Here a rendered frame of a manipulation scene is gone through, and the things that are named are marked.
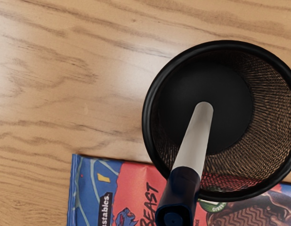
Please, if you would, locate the white marker with navy cap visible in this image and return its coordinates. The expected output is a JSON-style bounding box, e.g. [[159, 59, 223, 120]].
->
[[154, 101, 214, 226]]

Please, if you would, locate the blue and red snack bag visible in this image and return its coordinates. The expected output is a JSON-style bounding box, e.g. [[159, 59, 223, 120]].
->
[[66, 153, 291, 226]]

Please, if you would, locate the black mesh pen holder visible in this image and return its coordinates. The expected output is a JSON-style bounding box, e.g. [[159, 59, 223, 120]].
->
[[141, 40, 291, 202]]

